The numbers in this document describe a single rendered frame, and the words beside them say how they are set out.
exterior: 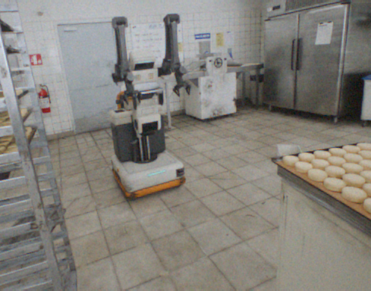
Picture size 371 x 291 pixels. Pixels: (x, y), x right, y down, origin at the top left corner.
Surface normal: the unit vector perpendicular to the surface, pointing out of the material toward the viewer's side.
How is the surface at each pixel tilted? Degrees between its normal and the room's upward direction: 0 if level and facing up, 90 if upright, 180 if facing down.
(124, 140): 90
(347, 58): 90
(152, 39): 90
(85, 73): 90
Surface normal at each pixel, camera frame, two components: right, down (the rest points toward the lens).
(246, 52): 0.34, 0.21
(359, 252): -0.98, 0.15
